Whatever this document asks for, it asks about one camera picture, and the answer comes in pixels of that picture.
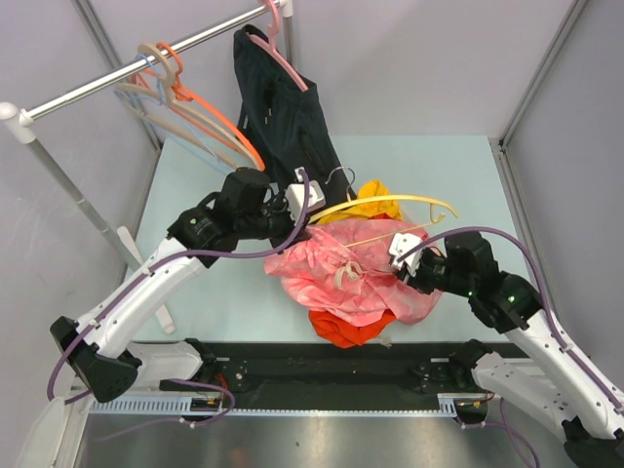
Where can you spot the metal clothes rail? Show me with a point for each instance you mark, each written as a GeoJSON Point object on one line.
{"type": "Point", "coordinates": [146, 58]}

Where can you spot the orange shorts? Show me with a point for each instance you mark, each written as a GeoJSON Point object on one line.
{"type": "Point", "coordinates": [344, 335]}

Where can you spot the beige hanger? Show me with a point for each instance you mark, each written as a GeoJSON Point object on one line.
{"type": "Point", "coordinates": [190, 107]}

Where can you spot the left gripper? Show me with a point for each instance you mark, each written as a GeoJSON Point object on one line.
{"type": "Point", "coordinates": [290, 226]}

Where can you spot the pink patterned shorts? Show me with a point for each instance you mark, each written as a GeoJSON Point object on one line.
{"type": "Point", "coordinates": [344, 268]}

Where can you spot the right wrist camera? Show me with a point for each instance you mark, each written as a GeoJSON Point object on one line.
{"type": "Point", "coordinates": [401, 255]}

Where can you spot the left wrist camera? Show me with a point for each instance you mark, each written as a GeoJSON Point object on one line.
{"type": "Point", "coordinates": [304, 196]}

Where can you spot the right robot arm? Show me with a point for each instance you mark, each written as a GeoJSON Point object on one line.
{"type": "Point", "coordinates": [576, 402]}

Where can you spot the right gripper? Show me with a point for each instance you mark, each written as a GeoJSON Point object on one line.
{"type": "Point", "coordinates": [416, 281]}

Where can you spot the yellow hanger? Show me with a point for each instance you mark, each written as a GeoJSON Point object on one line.
{"type": "Point", "coordinates": [374, 202]}

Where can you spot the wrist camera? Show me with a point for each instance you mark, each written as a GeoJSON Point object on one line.
{"type": "Point", "coordinates": [304, 196]}
{"type": "Point", "coordinates": [401, 255]}

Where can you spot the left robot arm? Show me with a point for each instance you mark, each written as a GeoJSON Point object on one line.
{"type": "Point", "coordinates": [238, 222]}

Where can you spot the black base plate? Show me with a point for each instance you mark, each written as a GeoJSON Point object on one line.
{"type": "Point", "coordinates": [370, 378]}

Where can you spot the orange hanger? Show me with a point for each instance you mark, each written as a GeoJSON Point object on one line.
{"type": "Point", "coordinates": [201, 118]}

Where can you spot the dark navy shorts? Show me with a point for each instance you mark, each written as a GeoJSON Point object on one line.
{"type": "Point", "coordinates": [284, 124]}

